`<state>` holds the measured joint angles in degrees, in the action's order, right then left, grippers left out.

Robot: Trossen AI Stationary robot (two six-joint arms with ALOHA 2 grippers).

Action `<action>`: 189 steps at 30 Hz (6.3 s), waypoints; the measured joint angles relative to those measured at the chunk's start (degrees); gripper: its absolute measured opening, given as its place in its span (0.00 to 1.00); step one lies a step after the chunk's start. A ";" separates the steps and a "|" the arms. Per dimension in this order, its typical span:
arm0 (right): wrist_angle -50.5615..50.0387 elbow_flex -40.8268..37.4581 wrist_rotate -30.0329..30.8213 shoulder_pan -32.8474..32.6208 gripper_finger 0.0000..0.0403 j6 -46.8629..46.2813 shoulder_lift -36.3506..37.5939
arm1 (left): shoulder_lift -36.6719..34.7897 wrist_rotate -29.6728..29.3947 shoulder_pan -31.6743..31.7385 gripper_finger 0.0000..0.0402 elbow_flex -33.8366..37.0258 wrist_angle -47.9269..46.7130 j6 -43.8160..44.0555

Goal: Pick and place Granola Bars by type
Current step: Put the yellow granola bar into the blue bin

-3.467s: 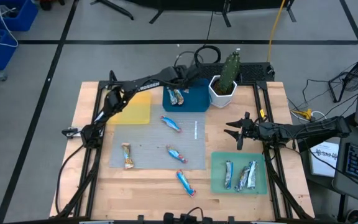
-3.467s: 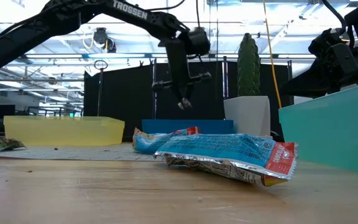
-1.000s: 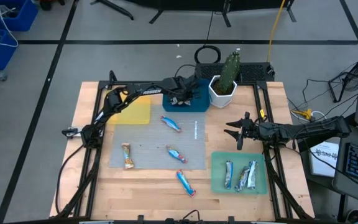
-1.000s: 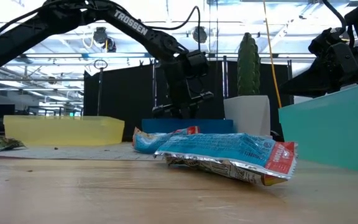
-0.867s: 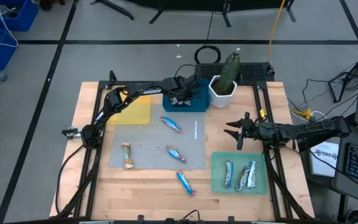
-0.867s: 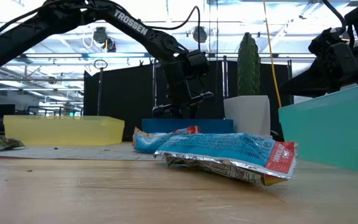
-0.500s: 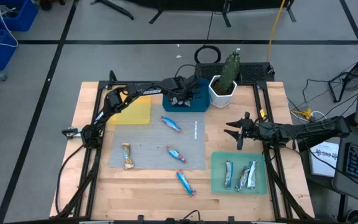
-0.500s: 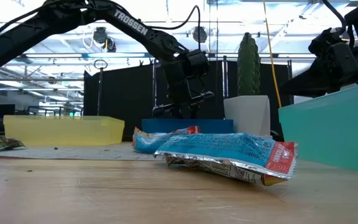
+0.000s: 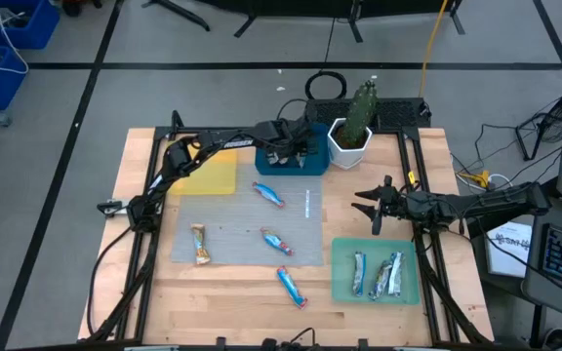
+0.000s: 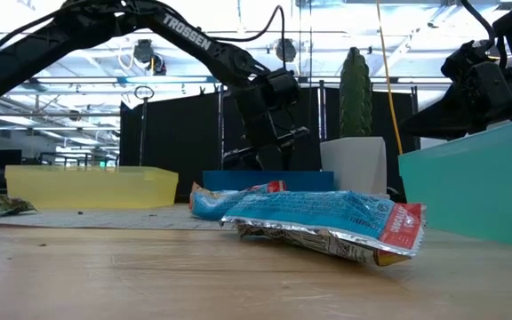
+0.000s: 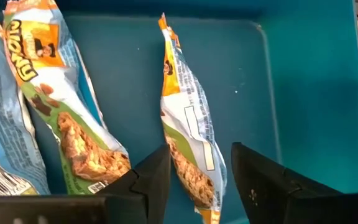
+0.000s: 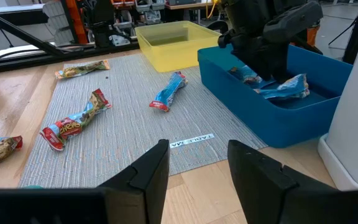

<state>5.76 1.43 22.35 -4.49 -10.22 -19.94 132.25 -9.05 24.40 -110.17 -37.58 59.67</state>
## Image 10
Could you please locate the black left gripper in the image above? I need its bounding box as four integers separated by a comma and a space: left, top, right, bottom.
222, 82, 310, 172

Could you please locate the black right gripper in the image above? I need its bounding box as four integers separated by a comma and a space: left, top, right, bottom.
400, 40, 512, 141

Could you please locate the blue red-ended granola bar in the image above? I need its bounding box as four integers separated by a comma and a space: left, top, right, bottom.
220, 189, 427, 268
188, 180, 288, 222

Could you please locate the blue plastic bin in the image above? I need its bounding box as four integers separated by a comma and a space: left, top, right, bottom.
202, 170, 335, 193

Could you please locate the green plastic tray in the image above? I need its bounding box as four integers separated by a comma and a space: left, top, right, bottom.
397, 116, 512, 252

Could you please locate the white hexagonal plant pot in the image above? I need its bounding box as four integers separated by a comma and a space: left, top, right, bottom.
319, 136, 388, 196

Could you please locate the green cactus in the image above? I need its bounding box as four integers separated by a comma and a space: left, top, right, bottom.
339, 46, 374, 139

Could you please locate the black partition panel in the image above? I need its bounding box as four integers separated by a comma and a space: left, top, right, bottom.
119, 86, 420, 204

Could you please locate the grey ceiling fixture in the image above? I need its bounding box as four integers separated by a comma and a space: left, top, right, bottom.
132, 38, 156, 64
275, 37, 299, 63

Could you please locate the yellow plastic tray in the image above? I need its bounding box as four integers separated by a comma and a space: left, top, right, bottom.
4, 164, 180, 211

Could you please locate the black background monitor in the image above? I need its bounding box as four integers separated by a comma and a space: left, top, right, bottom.
0, 149, 22, 170

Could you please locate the yellow cable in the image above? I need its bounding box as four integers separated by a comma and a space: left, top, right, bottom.
374, 0, 404, 156

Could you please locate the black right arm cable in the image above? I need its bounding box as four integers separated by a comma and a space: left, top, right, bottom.
460, 0, 500, 50

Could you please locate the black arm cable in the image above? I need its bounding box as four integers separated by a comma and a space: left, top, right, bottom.
211, 4, 286, 70
460, 0, 500, 50

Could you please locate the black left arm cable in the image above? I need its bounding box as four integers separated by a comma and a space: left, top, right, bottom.
211, 4, 286, 70

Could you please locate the black ring-topped stand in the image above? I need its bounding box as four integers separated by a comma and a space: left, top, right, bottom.
133, 84, 156, 168

